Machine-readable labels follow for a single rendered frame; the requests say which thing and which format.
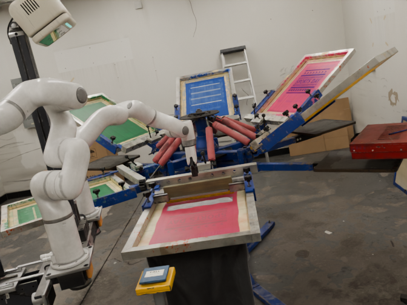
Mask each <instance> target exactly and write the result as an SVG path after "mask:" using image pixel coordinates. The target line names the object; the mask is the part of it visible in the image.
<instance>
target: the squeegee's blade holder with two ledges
mask: <svg viewBox="0 0 407 305"><path fill-rule="evenodd" d="M227 191H228V189H223V190H218V191H211V192H204V193H199V194H191V195H185V196H180V197H172V198H170V199H171V200H177V199H181V198H188V197H196V196H200V195H208V194H215V193H220V192H227Z"/></svg>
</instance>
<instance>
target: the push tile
mask: <svg viewBox="0 0 407 305"><path fill-rule="evenodd" d="M169 268H170V266H169V265H167V266H159V267H150V268H145V269H144V271H143V274H142V276H141V279H140V281H139V284H148V283H157V282H161V281H166V279H167V275H168V271H169Z"/></svg>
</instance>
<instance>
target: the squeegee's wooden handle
mask: <svg viewBox="0 0 407 305"><path fill-rule="evenodd" d="M232 182H233V181H232V177H231V175H230V176H226V177H218V178H214V179H206V180H199V181H195V182H188V183H180V184H176V185H169V186H164V194H166V193H167V194H168V198H169V200H170V198H172V197H180V196H185V195H191V194H199V193H204V192H211V191H218V190H223V189H228V190H230V187H229V183H232Z"/></svg>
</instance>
